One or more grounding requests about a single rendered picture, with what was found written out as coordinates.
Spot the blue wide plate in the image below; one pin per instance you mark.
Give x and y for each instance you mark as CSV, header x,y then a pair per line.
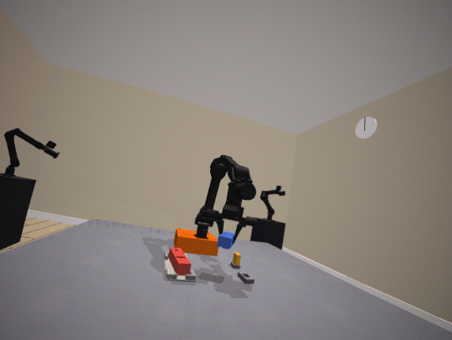
x,y
226,240

